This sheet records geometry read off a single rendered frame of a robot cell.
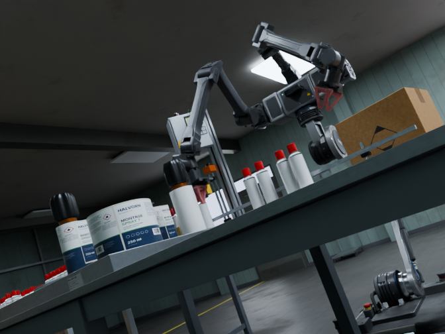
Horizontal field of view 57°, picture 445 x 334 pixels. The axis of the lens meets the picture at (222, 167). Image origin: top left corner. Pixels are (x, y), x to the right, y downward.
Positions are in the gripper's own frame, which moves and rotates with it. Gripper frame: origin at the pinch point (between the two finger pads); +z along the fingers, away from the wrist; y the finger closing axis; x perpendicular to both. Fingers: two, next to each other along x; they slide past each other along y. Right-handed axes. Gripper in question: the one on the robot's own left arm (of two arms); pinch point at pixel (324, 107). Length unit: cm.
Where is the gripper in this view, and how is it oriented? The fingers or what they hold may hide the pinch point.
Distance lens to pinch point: 162.1
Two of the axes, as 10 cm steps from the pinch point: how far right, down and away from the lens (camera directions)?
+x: 8.2, 2.7, -5.1
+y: -5.3, 0.2, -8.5
